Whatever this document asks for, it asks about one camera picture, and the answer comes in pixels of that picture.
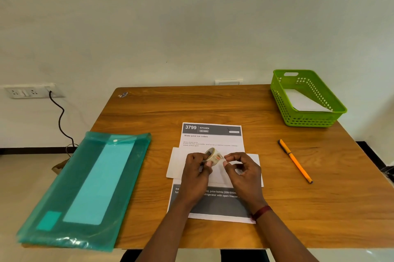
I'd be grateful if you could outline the green plastic basket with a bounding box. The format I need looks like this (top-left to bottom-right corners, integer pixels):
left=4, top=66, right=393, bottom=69
left=270, top=69, right=348, bottom=128

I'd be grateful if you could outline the person's right forearm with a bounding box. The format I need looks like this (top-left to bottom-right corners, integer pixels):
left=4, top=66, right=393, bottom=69
left=253, top=207, right=319, bottom=262

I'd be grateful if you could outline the dark red wristband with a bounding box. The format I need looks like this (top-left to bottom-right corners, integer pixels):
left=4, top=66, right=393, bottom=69
left=250, top=205, right=273, bottom=222

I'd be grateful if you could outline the green translucent document folder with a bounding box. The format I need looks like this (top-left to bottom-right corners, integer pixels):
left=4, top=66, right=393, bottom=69
left=16, top=131, right=152, bottom=252

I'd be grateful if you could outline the white envelope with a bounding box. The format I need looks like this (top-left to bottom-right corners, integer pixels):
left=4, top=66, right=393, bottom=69
left=166, top=147, right=265, bottom=188

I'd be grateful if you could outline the black power cable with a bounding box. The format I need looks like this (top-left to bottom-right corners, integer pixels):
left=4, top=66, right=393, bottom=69
left=49, top=91, right=78, bottom=157

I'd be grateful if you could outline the printed white paper sheet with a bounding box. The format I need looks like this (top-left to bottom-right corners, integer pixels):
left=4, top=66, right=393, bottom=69
left=166, top=122, right=257, bottom=224

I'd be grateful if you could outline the person's right hand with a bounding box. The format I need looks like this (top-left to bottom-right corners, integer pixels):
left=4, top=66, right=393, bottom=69
left=223, top=152, right=268, bottom=214

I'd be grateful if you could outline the blank white paper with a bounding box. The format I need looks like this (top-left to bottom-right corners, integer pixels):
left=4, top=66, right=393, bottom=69
left=285, top=88, right=334, bottom=113

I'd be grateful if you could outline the person's left hand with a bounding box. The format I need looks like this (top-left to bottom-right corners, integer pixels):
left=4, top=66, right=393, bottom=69
left=180, top=152, right=213, bottom=211

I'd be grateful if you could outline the white wall socket panel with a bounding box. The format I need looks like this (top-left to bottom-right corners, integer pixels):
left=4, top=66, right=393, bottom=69
left=4, top=83, right=65, bottom=99

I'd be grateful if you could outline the brown paper bag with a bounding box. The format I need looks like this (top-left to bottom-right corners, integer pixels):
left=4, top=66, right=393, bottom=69
left=51, top=158, right=71, bottom=175

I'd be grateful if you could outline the person's left forearm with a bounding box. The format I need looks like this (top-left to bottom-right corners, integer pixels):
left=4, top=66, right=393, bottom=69
left=135, top=201, right=199, bottom=262

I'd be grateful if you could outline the orange pen with black cap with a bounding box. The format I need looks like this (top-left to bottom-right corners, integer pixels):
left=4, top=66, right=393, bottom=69
left=278, top=139, right=313, bottom=184

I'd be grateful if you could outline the clear adhesive tape roll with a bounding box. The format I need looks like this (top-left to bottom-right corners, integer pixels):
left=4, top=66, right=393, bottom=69
left=204, top=147, right=224, bottom=167

